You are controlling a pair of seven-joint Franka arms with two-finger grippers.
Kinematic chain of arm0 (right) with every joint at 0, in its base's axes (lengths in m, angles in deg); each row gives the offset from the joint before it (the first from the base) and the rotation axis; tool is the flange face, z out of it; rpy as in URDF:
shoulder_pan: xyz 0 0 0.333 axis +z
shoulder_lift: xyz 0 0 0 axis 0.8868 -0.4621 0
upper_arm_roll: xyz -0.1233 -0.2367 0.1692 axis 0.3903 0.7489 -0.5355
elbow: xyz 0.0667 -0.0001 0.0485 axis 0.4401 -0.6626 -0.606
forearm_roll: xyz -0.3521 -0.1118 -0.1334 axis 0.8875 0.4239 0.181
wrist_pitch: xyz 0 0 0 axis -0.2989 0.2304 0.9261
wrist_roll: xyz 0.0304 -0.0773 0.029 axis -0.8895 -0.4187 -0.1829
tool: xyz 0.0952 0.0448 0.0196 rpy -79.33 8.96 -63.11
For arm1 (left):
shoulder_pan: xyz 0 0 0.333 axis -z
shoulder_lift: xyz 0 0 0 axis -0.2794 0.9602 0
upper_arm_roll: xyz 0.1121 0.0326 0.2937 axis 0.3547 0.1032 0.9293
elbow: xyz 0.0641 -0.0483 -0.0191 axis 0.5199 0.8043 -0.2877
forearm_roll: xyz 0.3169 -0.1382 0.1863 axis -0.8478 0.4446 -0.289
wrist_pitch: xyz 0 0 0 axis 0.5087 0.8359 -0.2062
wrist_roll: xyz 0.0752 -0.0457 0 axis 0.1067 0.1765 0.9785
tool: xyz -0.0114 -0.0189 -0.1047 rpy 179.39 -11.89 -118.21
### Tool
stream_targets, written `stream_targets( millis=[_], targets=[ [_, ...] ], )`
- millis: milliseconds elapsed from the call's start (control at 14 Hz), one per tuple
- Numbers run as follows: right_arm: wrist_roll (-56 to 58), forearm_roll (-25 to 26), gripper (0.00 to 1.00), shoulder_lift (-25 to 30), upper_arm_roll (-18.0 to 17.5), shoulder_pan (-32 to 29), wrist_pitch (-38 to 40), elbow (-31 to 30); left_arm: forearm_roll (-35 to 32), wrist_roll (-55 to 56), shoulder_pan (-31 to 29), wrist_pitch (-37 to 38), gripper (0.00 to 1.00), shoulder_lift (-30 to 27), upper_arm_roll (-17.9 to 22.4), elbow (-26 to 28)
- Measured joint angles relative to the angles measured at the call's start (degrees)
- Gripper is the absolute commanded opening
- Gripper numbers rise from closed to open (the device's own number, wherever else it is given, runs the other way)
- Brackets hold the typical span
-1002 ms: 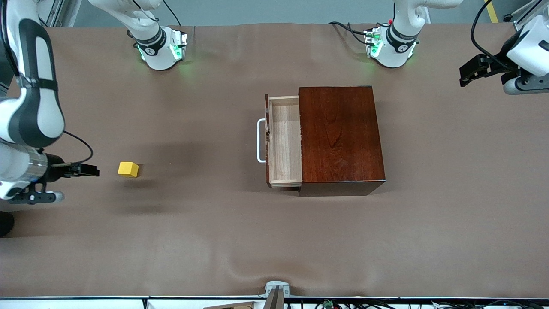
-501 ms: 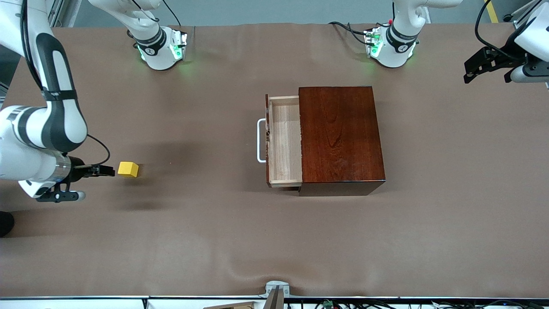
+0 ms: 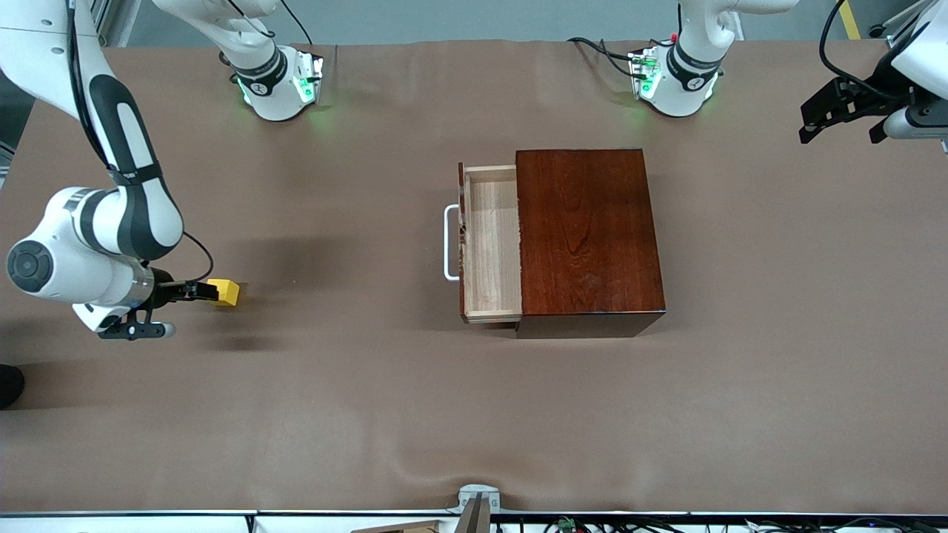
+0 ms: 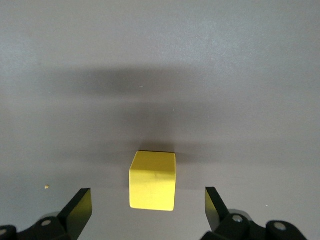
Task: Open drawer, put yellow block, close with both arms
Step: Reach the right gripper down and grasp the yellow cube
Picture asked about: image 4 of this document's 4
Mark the brown table cover cloth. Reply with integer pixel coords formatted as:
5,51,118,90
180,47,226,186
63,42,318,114
0,0,320,240

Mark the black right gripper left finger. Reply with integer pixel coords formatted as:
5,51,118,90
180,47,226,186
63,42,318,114
0,187,93,240

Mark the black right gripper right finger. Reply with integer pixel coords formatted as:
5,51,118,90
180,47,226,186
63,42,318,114
199,186,308,240

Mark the yellow cube block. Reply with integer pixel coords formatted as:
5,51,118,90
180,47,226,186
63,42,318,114
128,150,177,213

